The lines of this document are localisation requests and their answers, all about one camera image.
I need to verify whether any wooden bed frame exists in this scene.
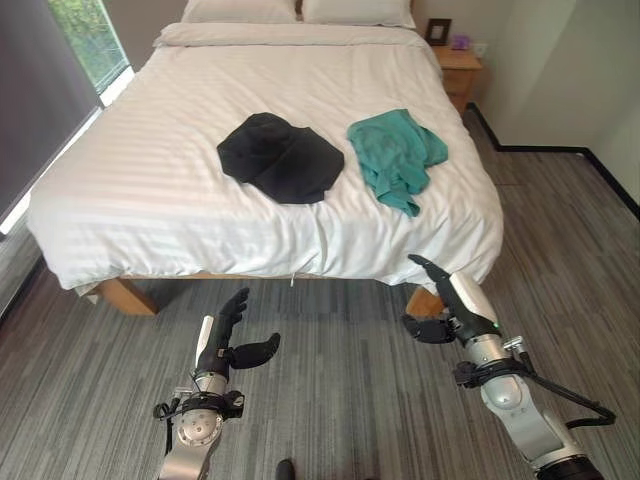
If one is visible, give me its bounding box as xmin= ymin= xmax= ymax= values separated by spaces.
xmin=94 ymin=272 xmax=446 ymax=318

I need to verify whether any window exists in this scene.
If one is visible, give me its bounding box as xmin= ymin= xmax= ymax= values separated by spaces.
xmin=48 ymin=0 xmax=132 ymax=96

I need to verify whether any dark picture frame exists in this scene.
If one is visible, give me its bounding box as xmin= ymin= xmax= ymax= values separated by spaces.
xmin=424 ymin=18 xmax=453 ymax=47

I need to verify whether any teal green garment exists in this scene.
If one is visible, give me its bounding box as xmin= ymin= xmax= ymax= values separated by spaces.
xmin=346 ymin=108 xmax=450 ymax=219

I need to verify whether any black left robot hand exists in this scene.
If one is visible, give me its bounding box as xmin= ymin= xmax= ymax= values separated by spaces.
xmin=195 ymin=286 xmax=282 ymax=378

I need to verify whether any black garment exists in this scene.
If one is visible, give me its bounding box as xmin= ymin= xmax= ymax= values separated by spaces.
xmin=216 ymin=112 xmax=346 ymax=206

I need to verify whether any white pillow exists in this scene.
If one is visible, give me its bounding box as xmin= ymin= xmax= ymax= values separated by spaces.
xmin=180 ymin=0 xmax=298 ymax=24
xmin=302 ymin=0 xmax=417 ymax=29

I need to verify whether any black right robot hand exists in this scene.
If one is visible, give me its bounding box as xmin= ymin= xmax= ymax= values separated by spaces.
xmin=401 ymin=253 xmax=501 ymax=347

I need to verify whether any grey window blind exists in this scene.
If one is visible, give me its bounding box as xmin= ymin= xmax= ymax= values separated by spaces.
xmin=0 ymin=0 xmax=101 ymax=221

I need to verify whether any wooden nightstand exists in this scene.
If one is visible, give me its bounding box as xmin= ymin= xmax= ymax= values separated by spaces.
xmin=431 ymin=44 xmax=484 ymax=114

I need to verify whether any white striped duvet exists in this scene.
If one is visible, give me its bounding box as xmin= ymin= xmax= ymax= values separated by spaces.
xmin=25 ymin=21 xmax=505 ymax=291

